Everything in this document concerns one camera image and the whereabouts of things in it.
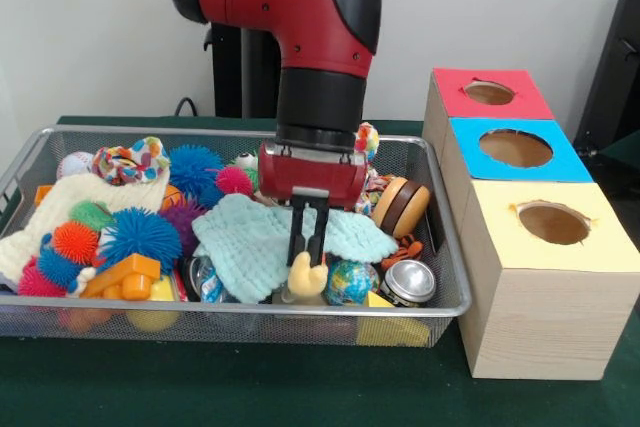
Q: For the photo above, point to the polka-dot fabric cloth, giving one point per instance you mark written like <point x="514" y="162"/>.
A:
<point x="367" y="137"/>

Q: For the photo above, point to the white baseball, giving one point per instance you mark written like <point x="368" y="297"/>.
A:
<point x="75" y="163"/>

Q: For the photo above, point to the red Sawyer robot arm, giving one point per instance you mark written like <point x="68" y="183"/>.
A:
<point x="280" y="7"/>

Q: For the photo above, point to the wooden box with three holes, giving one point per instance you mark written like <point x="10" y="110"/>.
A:
<point x="540" y="317"/>

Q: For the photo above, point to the orange plastic toy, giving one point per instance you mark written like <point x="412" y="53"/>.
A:
<point x="130" y="274"/>

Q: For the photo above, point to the cream waffle cloth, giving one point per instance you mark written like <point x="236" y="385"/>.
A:
<point x="55" y="202"/>

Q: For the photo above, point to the polka-dot fabric scrunchie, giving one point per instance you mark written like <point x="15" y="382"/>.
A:
<point x="130" y="162"/>

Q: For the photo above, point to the wooden toy hamburger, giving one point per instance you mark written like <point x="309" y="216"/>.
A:
<point x="400" y="202"/>

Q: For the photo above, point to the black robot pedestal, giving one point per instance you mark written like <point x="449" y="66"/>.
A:
<point x="240" y="77"/>

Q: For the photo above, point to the yellow plush duck toy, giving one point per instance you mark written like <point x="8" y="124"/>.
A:
<point x="307" y="279"/>

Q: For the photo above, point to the black flat panel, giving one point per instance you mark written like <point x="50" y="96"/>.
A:
<point x="615" y="62"/>

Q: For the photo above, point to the mint green waffle cloth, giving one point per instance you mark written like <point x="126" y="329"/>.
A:
<point x="245" y="242"/>

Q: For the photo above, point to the dark green table cloth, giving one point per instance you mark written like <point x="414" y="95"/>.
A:
<point x="625" y="147"/>
<point x="250" y="387"/>

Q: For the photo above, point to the blue spiky rubber ball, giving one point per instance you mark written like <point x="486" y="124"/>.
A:
<point x="140" y="239"/>
<point x="192" y="169"/>

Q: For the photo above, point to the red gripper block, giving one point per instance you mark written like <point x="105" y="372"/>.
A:
<point x="310" y="172"/>

